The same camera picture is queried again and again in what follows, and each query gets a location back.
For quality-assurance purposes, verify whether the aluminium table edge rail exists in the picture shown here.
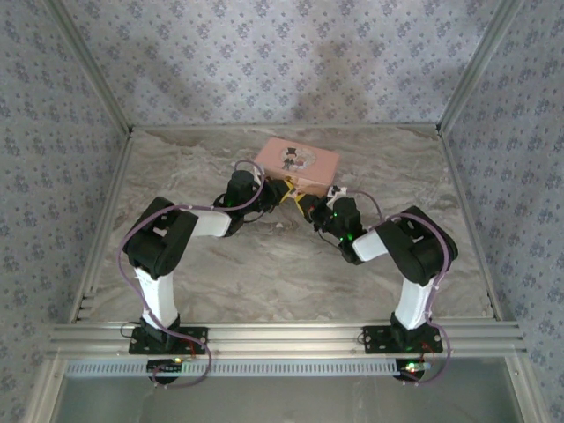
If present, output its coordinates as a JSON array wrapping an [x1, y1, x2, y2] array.
[[70, 130, 137, 325]]

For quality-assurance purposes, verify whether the aluminium frame post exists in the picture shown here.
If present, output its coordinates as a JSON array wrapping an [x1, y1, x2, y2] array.
[[41, 0, 136, 137], [435, 0, 525, 133]]

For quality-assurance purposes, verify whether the pink tin box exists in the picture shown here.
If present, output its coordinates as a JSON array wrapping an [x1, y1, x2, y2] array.
[[254, 137, 340, 197]]

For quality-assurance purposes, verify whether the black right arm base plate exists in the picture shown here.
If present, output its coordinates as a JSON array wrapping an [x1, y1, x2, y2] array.
[[361, 324, 444, 354]]

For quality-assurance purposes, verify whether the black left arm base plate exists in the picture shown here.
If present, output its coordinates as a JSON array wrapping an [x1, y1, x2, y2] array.
[[128, 326, 209, 356]]

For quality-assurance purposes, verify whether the slotted grey cable duct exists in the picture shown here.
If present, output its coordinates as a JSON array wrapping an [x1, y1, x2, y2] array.
[[65, 357, 406, 379]]

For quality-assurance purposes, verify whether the aluminium mounting rail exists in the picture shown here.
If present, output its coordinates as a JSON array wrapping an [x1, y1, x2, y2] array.
[[48, 323, 528, 358]]

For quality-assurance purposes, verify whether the black controller board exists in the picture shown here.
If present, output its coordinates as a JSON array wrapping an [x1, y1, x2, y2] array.
[[147, 359, 184, 375], [396, 359, 431, 380]]

